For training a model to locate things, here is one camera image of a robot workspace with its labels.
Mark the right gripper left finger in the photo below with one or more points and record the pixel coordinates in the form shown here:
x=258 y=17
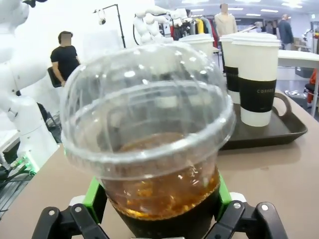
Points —
x=96 y=199

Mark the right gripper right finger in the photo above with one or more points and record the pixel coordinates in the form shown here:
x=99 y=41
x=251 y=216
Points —
x=225 y=199

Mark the clear dome-lid iced coffee cup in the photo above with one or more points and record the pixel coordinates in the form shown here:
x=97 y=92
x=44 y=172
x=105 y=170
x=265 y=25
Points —
x=149 y=124

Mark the white lidded paper coffee cup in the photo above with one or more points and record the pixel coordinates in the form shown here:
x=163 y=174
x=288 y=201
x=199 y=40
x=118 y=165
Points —
x=199 y=43
x=230 y=62
x=256 y=74

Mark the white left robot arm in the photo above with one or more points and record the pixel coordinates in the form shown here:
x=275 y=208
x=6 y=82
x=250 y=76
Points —
x=20 y=74

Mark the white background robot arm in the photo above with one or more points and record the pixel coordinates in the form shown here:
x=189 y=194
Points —
x=143 y=27

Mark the dark brown serving tray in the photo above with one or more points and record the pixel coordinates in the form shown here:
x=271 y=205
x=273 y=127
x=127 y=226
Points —
x=279 y=132

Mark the black chair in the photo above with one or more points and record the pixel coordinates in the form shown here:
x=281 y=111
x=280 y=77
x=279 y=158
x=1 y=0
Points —
x=53 y=77

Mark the person in black shirt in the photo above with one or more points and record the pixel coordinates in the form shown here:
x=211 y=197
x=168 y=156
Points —
x=64 y=59

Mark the person in orange clothes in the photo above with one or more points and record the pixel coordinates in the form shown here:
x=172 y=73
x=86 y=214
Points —
x=312 y=82

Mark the white background table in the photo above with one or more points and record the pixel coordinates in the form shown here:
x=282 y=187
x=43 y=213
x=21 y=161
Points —
x=299 y=57

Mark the black light stand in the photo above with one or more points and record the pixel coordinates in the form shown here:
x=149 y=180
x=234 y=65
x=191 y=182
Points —
x=121 y=27

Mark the mannequin in beige hoodie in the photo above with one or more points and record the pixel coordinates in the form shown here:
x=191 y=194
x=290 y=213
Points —
x=225 y=23

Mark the clothes rack with garments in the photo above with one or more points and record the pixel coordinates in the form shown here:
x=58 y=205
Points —
x=199 y=25

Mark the person in dark jacket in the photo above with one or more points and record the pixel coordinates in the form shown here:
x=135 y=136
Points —
x=285 y=32

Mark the aluminium profile rail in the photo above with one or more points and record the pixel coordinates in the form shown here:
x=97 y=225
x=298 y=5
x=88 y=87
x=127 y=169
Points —
x=12 y=199

